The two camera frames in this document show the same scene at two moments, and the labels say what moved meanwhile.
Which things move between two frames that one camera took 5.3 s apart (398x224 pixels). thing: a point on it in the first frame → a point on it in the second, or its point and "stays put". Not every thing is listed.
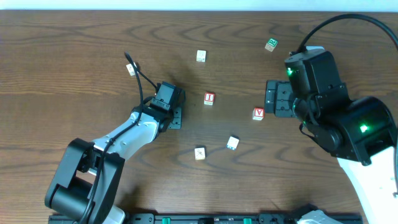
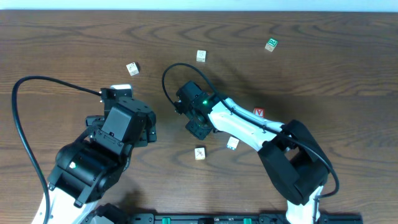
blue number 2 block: x=130 y=69 stays put
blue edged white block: x=232 y=142 stays put
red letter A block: x=258 y=113 stays put
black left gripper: x=176 y=117 → x=150 y=131
